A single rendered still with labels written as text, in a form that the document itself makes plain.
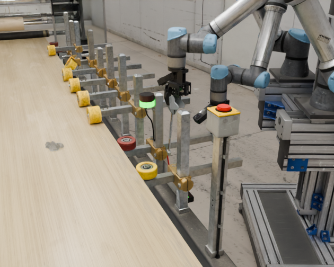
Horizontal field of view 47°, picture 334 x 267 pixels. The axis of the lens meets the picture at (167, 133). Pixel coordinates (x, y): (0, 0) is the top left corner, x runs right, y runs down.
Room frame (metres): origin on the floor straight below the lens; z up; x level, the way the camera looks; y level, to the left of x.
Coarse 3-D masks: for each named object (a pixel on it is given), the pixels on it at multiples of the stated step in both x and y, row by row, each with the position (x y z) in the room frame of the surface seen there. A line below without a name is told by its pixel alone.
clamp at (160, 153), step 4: (148, 140) 1.53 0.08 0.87; (152, 140) 1.53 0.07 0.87; (152, 144) 1.49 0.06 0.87; (152, 148) 1.47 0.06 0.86; (156, 148) 1.45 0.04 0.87; (160, 148) 1.45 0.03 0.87; (164, 148) 1.46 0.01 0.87; (152, 152) 1.47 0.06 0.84; (156, 152) 1.44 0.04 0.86; (160, 152) 1.43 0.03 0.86; (164, 152) 1.44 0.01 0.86; (156, 156) 1.42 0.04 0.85; (160, 156) 1.43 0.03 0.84; (164, 156) 1.44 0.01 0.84; (160, 160) 1.43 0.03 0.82
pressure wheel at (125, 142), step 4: (124, 136) 1.49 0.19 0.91; (128, 136) 1.49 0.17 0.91; (120, 140) 1.45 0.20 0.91; (124, 140) 1.45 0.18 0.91; (128, 140) 1.46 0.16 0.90; (132, 140) 1.45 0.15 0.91; (120, 144) 1.43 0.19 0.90; (124, 144) 1.42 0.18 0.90; (128, 144) 1.42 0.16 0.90; (132, 144) 1.43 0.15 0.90; (124, 148) 1.42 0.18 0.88; (128, 148) 1.42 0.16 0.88; (132, 148) 1.43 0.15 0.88
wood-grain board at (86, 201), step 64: (0, 64) 2.76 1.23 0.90; (0, 128) 1.59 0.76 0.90; (64, 128) 1.59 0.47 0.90; (0, 192) 1.07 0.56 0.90; (64, 192) 1.07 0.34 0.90; (128, 192) 1.07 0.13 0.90; (0, 256) 0.77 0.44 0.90; (64, 256) 0.77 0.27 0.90; (128, 256) 0.77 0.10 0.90; (192, 256) 0.77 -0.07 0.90
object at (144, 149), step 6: (192, 138) 1.57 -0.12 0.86; (198, 138) 1.58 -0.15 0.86; (204, 138) 1.59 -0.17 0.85; (210, 138) 1.60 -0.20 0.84; (168, 144) 1.52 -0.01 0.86; (174, 144) 1.53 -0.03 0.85; (192, 144) 1.57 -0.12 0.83; (132, 150) 1.45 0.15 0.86; (138, 150) 1.47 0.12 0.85; (144, 150) 1.48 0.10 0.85; (150, 150) 1.49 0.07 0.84
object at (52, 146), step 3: (51, 141) 1.42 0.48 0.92; (45, 144) 1.42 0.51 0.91; (48, 144) 1.42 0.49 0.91; (51, 144) 1.41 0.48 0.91; (54, 144) 1.38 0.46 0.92; (57, 144) 1.41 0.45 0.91; (60, 144) 1.41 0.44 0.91; (45, 147) 1.39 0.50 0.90; (48, 147) 1.39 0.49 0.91; (51, 147) 1.38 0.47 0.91; (54, 147) 1.38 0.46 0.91; (57, 147) 1.38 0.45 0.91; (60, 147) 1.39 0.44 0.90; (51, 150) 1.37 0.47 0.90
